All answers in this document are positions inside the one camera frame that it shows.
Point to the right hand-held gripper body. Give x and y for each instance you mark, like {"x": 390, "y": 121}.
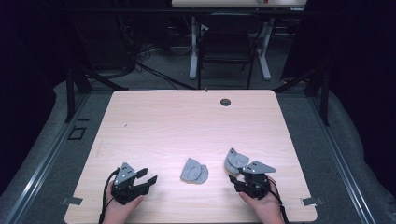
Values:
{"x": 255, "y": 183}

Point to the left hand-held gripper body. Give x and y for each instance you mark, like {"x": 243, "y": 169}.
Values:
{"x": 124, "y": 183}

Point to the grey sock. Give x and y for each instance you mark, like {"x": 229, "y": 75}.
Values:
{"x": 193, "y": 172}
{"x": 233, "y": 161}

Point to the person's left hand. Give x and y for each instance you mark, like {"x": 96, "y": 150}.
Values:
{"x": 116, "y": 213}

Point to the person's right hand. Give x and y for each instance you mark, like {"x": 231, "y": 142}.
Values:
{"x": 267, "y": 211}

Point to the grey tape piece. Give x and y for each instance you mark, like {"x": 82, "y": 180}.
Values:
{"x": 73, "y": 201}
{"x": 311, "y": 201}

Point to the black tape rectangle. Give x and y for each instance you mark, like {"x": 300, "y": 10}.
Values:
{"x": 74, "y": 139}

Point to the dark round table grommet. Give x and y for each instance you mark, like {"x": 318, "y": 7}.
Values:
{"x": 225, "y": 102}

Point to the black tape strip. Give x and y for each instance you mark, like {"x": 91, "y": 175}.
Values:
{"x": 83, "y": 119}

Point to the black metal stand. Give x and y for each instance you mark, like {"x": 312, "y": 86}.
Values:
{"x": 70, "y": 93}
{"x": 325, "y": 99}

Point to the black chair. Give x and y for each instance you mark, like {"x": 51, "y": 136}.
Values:
{"x": 225, "y": 46}

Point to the dark curtain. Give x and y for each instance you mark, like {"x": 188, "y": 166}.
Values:
{"x": 25, "y": 77}
{"x": 367, "y": 77}

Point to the white desk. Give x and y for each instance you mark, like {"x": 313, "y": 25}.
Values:
{"x": 236, "y": 3}

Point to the aluminium floor rail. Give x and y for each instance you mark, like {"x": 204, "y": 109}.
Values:
{"x": 46, "y": 165}
{"x": 344, "y": 165}

